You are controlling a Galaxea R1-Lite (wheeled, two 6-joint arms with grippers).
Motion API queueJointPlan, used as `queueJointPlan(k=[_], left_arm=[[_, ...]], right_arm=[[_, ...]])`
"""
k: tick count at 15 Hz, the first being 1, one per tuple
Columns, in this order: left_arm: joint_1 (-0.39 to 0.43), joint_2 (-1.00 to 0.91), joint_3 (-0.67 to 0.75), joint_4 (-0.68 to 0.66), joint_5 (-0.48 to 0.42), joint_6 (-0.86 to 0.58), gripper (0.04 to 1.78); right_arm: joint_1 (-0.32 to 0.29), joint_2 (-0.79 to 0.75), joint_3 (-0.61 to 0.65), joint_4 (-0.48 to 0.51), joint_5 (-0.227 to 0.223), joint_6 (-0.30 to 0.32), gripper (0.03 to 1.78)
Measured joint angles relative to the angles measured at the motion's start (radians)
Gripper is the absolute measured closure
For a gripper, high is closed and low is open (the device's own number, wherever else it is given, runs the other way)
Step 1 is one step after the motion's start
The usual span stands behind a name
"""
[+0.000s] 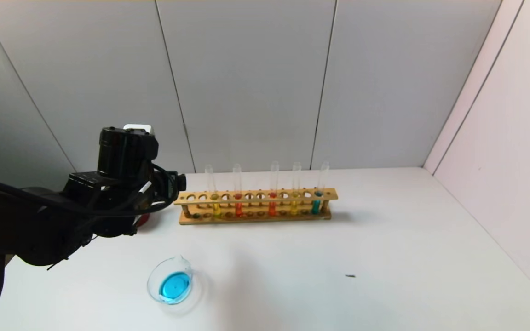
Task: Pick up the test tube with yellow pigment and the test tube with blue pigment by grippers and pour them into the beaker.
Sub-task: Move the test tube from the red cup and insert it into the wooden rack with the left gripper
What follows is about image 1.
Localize glass test tube yellow pigment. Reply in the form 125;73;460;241
204;165;222;218
290;162;302;216

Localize glass test tube orange pigment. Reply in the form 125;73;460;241
268;161;280;217
233;164;243;217

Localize wooden test tube rack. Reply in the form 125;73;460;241
173;188;339;225

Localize glass test tube teal pigment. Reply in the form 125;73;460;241
311;161;330;215

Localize clear glass beaker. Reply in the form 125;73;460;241
147;256;195;305

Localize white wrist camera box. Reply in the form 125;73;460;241
124;124;154;136

